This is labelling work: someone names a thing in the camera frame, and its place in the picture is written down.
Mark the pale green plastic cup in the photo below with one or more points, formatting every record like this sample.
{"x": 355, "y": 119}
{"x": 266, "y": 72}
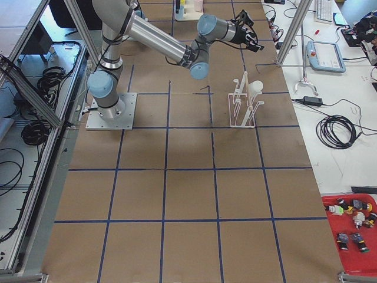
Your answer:
{"x": 255, "y": 88}

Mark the black power adapter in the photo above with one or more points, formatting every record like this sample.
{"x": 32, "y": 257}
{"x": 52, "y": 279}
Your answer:
{"x": 312, "y": 101}

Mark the cream plastic tray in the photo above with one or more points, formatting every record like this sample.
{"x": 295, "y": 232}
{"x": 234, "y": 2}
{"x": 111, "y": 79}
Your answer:
{"x": 187, "y": 12}

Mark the aluminium frame post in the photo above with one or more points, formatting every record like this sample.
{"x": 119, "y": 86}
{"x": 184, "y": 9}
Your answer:
{"x": 296, "y": 23}

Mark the reacher grabber tool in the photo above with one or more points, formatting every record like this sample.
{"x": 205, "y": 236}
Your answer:
{"x": 304, "y": 82}

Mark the white wire cup rack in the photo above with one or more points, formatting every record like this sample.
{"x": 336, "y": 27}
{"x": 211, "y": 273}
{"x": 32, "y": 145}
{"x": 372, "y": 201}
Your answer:
{"x": 242, "y": 106}

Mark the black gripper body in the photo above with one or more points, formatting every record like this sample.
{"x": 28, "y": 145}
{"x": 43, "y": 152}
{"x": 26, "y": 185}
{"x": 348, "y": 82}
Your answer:
{"x": 240, "y": 36}

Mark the white keyboard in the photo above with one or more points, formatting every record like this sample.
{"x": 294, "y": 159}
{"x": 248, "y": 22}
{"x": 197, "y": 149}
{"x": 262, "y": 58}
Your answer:
{"x": 323, "y": 12}

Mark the teach pendant tablet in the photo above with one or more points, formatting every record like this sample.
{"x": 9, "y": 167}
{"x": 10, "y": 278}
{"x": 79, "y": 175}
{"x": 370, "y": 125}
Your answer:
{"x": 325, "y": 56}

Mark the red parts tray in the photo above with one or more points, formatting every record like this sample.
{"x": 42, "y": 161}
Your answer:
{"x": 352, "y": 220}

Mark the pink plastic cup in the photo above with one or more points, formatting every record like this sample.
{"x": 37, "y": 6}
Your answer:
{"x": 198, "y": 5}

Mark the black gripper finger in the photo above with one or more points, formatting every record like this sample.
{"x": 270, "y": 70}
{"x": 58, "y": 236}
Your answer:
{"x": 254, "y": 47}

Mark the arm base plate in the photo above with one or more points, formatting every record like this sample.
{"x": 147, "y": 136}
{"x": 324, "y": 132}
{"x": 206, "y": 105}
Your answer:
{"x": 119, "y": 117}

